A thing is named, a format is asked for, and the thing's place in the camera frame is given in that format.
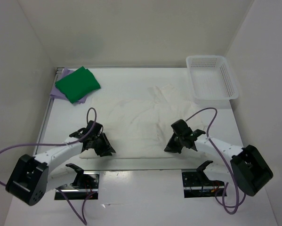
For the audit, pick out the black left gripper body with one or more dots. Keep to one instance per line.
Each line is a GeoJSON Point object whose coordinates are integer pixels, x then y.
{"type": "Point", "coordinates": [96, 145]}

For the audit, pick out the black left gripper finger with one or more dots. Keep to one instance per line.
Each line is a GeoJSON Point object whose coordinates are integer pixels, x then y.
{"type": "Point", "coordinates": [105, 151]}
{"type": "Point", "coordinates": [105, 142]}

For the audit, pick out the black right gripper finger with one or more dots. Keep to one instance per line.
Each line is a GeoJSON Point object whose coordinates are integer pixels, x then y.
{"type": "Point", "coordinates": [172, 141]}
{"type": "Point", "coordinates": [176, 149]}

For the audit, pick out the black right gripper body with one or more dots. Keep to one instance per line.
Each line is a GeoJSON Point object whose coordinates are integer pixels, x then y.
{"type": "Point", "coordinates": [178, 139]}

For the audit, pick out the white t-shirt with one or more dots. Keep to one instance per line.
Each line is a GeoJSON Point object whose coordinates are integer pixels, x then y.
{"type": "Point", "coordinates": [139, 128]}

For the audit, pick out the green t-shirt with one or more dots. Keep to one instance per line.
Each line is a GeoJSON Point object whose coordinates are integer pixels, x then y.
{"type": "Point", "coordinates": [76, 85]}

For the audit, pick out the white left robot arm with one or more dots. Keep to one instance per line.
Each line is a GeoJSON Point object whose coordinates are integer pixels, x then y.
{"type": "Point", "coordinates": [33, 176]}

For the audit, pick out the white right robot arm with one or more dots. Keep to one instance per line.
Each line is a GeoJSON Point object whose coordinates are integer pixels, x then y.
{"type": "Point", "coordinates": [218, 160]}

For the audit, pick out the white plastic basket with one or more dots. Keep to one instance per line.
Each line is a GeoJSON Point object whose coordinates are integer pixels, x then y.
{"type": "Point", "coordinates": [211, 78]}

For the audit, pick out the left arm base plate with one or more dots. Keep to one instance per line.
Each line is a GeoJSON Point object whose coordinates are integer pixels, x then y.
{"type": "Point", "coordinates": [80, 188]}

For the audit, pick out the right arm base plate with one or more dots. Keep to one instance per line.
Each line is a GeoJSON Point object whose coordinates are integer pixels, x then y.
{"type": "Point", "coordinates": [197, 185]}

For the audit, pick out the aluminium table edge rail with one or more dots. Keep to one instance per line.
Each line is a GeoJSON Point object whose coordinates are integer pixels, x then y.
{"type": "Point", "coordinates": [46, 116]}

